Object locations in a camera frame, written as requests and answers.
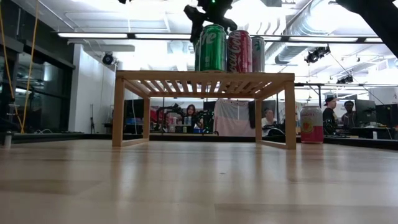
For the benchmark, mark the silver ventilation duct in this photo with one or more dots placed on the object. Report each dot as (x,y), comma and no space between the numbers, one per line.
(289,53)

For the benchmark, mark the black monitor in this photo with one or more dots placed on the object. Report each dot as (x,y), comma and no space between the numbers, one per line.
(387,115)
(365,110)

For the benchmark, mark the black left table frame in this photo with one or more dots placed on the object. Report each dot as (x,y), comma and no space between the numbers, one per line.
(46,137)

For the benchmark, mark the pink and white cloth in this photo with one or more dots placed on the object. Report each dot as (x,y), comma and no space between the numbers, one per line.
(233,121)

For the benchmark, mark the black overhead light bar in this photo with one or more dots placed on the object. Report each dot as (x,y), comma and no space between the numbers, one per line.
(155,36)

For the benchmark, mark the person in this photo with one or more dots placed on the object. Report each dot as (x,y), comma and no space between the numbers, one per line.
(329,118)
(349,116)
(191,113)
(270,120)

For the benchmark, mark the black background robot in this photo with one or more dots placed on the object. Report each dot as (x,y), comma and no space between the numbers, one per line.
(206,119)

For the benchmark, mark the black round ceiling lamp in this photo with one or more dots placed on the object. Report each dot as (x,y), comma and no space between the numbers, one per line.
(108,59)

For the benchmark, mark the pink and white can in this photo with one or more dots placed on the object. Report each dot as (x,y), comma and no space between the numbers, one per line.
(311,130)

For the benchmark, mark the dark glass partition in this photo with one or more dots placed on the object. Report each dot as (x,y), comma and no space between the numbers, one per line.
(46,93)

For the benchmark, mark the black right table frame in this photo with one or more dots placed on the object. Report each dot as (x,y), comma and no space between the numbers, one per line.
(367,143)

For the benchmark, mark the black panel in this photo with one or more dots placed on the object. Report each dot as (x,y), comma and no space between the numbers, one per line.
(211,105)
(135,109)

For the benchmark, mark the black table frame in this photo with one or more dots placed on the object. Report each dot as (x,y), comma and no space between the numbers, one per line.
(367,143)
(46,137)

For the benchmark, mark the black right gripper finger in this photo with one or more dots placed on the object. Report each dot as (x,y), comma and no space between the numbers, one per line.
(196,20)
(228,23)

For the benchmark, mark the wooden slatted shelf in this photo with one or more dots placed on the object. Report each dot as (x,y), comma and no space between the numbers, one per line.
(205,76)

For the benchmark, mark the black ceiling device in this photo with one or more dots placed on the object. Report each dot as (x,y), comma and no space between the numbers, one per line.
(345,80)
(312,57)

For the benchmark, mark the tall slim white can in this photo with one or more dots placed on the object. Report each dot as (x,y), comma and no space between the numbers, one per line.
(258,56)

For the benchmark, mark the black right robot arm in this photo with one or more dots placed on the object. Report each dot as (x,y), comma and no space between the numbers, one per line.
(379,18)

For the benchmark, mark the red Coca-Cola can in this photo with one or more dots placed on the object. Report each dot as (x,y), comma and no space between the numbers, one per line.
(239,53)

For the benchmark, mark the black tripod stand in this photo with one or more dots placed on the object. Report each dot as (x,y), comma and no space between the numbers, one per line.
(92,123)

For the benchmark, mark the small grey post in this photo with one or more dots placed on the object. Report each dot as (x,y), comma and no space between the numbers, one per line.
(7,140)

